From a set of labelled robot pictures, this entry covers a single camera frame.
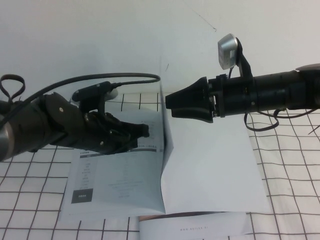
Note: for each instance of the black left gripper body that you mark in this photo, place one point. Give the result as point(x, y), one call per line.
point(100, 135)

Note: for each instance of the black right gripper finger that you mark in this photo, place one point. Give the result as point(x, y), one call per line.
point(195, 113)
point(192, 96)

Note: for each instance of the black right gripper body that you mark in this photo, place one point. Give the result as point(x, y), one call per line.
point(235, 95)

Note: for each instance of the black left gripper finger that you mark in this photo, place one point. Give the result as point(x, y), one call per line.
point(141, 130)
point(132, 145)

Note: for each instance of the white robot catalogue book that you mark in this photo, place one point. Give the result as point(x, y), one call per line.
point(212, 175)

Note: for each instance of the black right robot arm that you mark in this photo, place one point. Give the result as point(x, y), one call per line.
point(275, 92)

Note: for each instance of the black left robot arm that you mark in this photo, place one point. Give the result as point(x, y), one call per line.
point(25, 130)

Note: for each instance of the white black-checked tablecloth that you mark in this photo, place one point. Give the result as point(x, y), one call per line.
point(149, 98)

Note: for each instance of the white booklet with web address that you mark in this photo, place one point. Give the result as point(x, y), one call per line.
point(190, 228)

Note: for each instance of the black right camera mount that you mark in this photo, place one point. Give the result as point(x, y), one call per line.
point(243, 65)

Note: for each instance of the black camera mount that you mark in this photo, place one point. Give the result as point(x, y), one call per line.
point(243, 65)
point(92, 91)

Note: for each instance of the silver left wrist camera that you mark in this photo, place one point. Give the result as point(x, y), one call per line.
point(113, 94)

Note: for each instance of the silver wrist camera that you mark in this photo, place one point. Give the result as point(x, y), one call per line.
point(226, 50)
point(113, 94)

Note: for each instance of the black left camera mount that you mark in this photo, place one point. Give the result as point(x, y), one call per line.
point(92, 91)

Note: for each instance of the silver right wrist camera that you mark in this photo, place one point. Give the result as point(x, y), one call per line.
point(226, 50)

